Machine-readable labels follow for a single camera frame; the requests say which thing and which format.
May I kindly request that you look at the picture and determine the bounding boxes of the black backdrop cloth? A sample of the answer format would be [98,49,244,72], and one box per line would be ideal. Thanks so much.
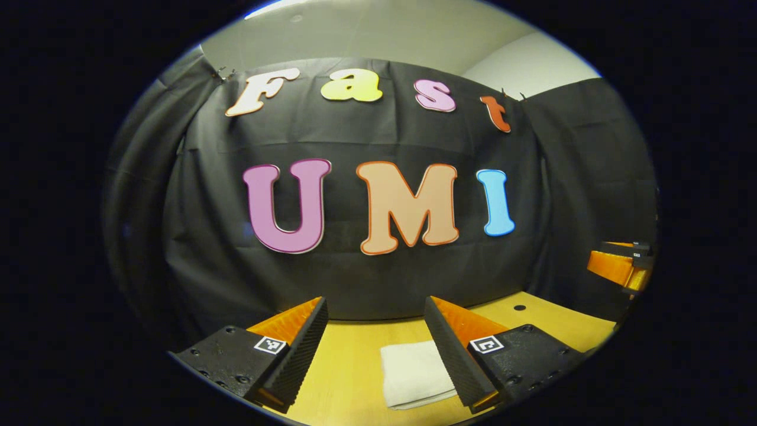
[103,44,658,338]

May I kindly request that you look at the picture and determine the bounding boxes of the white jeans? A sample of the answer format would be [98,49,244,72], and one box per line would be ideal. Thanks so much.
[380,340,459,410]

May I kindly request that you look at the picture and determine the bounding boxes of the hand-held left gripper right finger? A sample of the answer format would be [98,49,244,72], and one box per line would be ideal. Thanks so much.
[424,296,592,415]

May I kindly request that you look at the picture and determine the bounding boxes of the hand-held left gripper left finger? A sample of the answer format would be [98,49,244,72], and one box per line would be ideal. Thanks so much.
[169,296,329,415]

